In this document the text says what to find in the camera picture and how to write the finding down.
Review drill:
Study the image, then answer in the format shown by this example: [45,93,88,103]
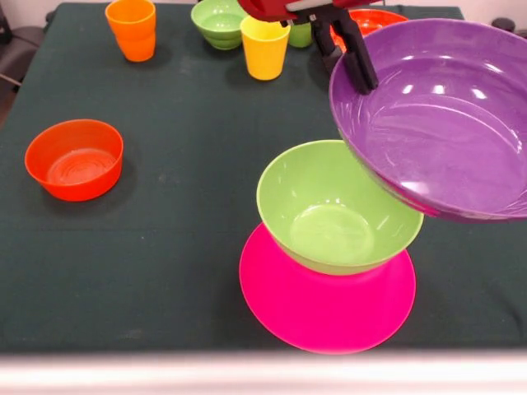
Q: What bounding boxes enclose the dark green tablecloth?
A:
[0,2,527,354]

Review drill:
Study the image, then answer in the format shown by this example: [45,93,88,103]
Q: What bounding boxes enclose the pink plastic bowl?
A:
[239,221,417,356]

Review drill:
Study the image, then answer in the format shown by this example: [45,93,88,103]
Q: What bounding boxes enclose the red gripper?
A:
[238,0,385,96]

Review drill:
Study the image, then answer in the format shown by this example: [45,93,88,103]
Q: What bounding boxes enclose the purple plastic bowl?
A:
[328,18,527,225]

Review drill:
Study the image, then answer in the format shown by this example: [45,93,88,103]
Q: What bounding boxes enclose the orange plastic cup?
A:
[105,0,157,63]

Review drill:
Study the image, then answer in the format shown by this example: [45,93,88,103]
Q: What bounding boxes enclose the small green plastic bowl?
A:
[190,0,250,51]

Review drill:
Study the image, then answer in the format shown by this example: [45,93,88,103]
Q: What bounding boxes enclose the small red-orange plastic bowl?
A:
[24,118,124,202]

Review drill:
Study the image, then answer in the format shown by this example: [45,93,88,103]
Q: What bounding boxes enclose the grey office chair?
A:
[0,24,49,87]

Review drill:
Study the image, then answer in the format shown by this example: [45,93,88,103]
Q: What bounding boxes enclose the green plastic cup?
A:
[287,22,313,49]

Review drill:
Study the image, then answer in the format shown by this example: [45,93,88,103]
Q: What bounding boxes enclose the large red-orange plastic bowl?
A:
[329,8,409,49]

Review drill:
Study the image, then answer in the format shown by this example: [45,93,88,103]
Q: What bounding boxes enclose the large green plastic bowl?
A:
[256,139,425,277]

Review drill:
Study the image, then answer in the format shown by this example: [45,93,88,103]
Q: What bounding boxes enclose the yellow plastic cup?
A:
[240,16,291,81]

